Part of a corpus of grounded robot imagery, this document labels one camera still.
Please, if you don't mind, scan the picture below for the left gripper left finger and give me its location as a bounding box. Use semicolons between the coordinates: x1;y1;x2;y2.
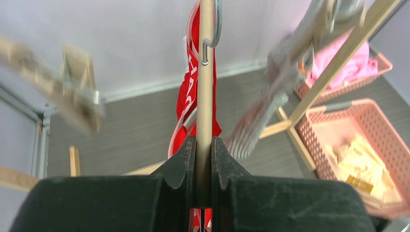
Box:
10;136;196;232

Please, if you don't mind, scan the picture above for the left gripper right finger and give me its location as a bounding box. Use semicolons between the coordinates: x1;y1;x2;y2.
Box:
211;137;375;232

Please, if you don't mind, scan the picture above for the red underwear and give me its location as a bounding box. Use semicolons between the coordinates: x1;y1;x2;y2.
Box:
167;0;222;232

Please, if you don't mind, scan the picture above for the cream underwear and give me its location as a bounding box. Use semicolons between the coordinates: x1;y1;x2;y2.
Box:
325;134;402;208

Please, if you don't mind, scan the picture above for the beige clip hanger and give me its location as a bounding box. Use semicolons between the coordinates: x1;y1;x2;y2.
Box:
0;35;105;134
195;0;222;208
267;0;366;97

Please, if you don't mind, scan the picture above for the grey striped underwear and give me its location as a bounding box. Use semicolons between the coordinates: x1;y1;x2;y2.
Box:
225;33;305;160

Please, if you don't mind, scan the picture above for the far pink basket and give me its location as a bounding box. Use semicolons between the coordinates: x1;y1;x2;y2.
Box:
294;49;393;104

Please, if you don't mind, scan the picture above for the wooden clothes rack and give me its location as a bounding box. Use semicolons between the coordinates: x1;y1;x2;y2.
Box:
0;0;408;193

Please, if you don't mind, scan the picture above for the pink cloth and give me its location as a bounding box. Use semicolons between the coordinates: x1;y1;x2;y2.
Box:
307;30;379;92

